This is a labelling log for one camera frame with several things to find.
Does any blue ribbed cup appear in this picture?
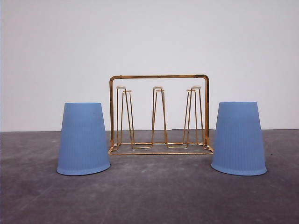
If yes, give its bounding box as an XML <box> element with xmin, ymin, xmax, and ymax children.
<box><xmin>56</xmin><ymin>102</ymin><xmax>111</xmax><ymax>175</ymax></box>
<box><xmin>211</xmin><ymin>101</ymin><xmax>267</xmax><ymax>176</ymax></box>

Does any gold wire cup rack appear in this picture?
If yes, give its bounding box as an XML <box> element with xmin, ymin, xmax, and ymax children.
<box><xmin>108</xmin><ymin>74</ymin><xmax>213</xmax><ymax>155</ymax></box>

